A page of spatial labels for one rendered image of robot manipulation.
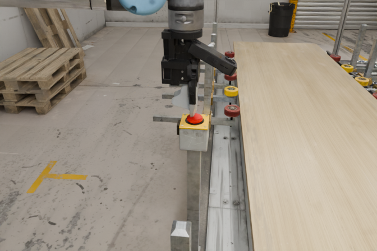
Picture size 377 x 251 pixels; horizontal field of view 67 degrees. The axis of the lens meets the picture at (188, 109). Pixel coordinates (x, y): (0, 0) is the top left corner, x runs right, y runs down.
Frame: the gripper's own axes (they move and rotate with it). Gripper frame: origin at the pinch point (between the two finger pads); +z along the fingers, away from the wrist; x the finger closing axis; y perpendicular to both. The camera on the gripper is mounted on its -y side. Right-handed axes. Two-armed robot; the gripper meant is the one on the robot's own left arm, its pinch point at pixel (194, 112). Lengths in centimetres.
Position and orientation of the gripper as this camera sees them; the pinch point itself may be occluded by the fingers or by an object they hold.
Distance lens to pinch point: 70.9
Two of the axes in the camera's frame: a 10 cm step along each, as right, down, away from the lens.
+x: -1.1, 4.6, -8.8
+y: -9.9, -0.5, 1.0
